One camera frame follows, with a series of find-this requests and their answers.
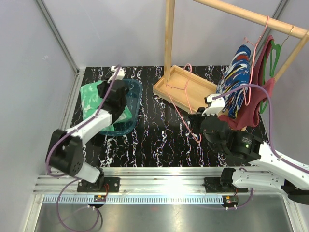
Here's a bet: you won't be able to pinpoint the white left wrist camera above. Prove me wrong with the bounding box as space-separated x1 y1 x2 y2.
107 66 126 83

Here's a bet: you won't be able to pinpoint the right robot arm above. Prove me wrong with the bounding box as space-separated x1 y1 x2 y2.
189 112 309 205

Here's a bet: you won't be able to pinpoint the wooden clothes rack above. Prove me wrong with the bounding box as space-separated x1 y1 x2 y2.
153 0 309 113

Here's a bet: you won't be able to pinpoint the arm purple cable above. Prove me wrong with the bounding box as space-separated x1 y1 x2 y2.
212 84 309 174
45 64 123 177

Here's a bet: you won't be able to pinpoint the green tie-dye trousers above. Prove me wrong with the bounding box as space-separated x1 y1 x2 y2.
80 81 132 123

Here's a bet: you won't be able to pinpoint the aluminium mounting rail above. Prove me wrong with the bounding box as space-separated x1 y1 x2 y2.
33 167 284 205

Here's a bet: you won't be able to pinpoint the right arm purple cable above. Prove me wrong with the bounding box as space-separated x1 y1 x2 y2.
212 84 309 174

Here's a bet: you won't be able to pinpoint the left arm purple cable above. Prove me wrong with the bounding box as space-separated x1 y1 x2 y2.
45 64 123 177

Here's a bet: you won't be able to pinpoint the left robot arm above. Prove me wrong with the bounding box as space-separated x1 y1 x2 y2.
45 80 129 192

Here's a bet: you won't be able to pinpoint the blue patterned trousers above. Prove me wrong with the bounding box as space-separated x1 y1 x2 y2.
216 44 251 119

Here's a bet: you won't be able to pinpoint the maroon tank top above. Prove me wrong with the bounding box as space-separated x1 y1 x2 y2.
219 35 275 130

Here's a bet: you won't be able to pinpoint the teal plastic basket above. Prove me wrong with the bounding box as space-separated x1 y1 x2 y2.
100 79 143 137

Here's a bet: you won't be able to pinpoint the pink wire hanger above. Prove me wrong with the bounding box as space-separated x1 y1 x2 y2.
166 63 201 144
243 16 270 106

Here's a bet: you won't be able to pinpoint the green hanger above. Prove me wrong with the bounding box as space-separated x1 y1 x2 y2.
259 40 282 114

